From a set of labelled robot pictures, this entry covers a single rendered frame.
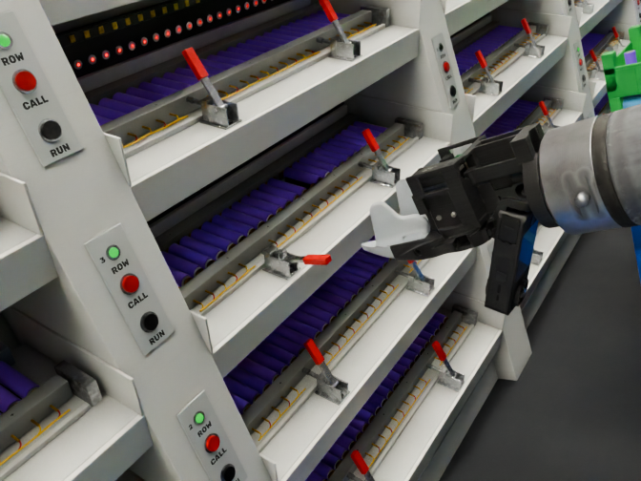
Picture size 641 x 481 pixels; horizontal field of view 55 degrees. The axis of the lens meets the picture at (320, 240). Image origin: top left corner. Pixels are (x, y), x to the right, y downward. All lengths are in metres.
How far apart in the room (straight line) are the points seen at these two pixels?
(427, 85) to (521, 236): 0.56
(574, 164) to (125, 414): 0.46
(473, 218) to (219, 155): 0.29
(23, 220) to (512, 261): 0.43
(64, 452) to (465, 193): 0.43
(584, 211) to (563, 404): 0.79
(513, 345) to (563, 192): 0.83
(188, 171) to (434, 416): 0.63
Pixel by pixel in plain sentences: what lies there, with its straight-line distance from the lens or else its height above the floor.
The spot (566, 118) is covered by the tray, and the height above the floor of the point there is 0.33.
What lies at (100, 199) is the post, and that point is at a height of 0.72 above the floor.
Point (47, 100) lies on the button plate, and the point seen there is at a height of 0.81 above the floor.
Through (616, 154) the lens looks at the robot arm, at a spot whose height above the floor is 0.65.
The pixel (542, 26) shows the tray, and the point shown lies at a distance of 1.71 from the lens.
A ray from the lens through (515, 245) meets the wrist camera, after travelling 0.56.
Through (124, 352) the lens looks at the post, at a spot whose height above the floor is 0.58.
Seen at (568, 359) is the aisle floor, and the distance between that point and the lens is 1.36.
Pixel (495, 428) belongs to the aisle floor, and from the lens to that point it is 1.24.
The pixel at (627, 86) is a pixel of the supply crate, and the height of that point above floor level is 0.50.
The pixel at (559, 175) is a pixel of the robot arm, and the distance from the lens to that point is 0.50.
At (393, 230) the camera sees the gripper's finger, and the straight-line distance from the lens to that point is 0.61.
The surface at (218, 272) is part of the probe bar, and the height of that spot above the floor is 0.56.
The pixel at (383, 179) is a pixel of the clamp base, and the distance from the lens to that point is 0.95.
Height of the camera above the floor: 0.81
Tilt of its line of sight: 20 degrees down
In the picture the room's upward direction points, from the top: 21 degrees counter-clockwise
